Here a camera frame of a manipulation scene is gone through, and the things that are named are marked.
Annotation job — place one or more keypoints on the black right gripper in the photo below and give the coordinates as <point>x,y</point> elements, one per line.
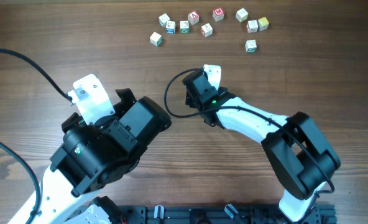
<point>191,102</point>

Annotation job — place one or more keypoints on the plant picture wooden block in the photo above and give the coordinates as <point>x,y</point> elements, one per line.
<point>206,30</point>

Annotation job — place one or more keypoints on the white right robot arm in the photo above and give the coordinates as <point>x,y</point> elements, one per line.
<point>301,157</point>

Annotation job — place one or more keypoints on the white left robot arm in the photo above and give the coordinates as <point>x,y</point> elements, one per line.
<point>95,155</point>

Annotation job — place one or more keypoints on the green V letter block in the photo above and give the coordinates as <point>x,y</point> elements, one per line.
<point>251,46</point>

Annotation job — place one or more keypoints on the green Z letter block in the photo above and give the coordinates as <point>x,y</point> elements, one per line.
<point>156,39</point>

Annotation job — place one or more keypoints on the green N letter block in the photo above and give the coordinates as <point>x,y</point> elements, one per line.
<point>184,27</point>

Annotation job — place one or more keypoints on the blue letter block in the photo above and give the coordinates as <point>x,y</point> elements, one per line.
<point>170,27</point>

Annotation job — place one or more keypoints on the red A letter block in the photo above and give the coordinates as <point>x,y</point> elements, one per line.
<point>193,17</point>

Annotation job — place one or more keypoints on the red M letter block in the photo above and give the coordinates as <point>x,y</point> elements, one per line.
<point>218,14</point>

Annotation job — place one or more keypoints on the plain white wooden block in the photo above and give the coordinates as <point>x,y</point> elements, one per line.
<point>163,19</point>

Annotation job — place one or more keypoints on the leaf picture red block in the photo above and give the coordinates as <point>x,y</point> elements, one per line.
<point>252,26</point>

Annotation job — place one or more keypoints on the yellow top wooden block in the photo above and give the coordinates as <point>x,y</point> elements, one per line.
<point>263,23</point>

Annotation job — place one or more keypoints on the yellow green ring block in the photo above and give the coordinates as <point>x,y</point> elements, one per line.
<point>242,15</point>

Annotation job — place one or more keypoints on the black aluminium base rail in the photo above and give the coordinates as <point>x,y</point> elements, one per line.
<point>254,214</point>

